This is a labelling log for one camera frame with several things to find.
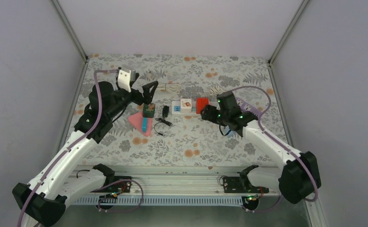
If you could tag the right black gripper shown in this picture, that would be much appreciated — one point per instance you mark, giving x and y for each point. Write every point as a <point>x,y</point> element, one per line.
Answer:
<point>208,114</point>

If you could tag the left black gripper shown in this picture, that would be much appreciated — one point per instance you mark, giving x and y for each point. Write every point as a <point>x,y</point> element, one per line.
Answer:
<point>147,98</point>

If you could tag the red cube socket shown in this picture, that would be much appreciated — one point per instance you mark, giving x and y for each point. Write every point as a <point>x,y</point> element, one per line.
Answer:
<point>201,103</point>

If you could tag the white cube adapter with tiger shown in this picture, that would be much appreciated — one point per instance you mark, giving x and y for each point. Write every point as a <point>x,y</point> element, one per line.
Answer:
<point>185,106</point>

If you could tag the dark green cube adapter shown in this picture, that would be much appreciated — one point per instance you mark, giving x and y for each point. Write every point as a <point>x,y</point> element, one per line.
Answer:
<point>148,110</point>

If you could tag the pale blue small charger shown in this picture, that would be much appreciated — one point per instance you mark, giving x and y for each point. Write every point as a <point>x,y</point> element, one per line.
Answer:
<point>229,133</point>

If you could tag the light blue plug adapter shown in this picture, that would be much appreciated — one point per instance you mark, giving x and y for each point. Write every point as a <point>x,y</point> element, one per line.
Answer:
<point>144,124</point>

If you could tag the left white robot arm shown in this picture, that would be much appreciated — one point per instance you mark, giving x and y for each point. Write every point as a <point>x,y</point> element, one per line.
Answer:
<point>46,197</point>

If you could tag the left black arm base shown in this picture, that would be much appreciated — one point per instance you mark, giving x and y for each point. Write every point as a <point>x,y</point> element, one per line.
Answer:
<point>111,194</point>

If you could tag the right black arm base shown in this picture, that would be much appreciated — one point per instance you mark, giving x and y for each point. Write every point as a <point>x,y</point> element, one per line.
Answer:
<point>234,185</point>

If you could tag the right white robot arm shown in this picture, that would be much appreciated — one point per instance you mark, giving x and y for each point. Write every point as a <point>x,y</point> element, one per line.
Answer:
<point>297,174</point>

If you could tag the floral table cloth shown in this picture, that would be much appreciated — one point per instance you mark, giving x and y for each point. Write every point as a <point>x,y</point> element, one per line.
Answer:
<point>190,141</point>

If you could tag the white multicolour power strip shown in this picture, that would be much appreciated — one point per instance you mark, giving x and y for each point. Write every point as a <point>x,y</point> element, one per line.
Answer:
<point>175,109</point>

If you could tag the purple power strip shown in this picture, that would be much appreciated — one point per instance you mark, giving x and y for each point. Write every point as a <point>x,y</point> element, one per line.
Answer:
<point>247,107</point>

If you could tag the pink triangular power strip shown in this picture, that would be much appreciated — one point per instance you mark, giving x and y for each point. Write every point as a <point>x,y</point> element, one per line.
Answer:
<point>136,121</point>

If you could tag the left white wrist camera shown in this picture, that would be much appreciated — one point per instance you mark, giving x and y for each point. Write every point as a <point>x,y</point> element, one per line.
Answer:
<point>124,78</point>

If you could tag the black power adapter with cable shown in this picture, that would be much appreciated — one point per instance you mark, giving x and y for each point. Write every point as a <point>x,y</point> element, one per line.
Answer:
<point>162,120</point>

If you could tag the aluminium rail frame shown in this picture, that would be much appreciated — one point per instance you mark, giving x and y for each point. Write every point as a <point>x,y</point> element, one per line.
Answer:
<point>169,185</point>

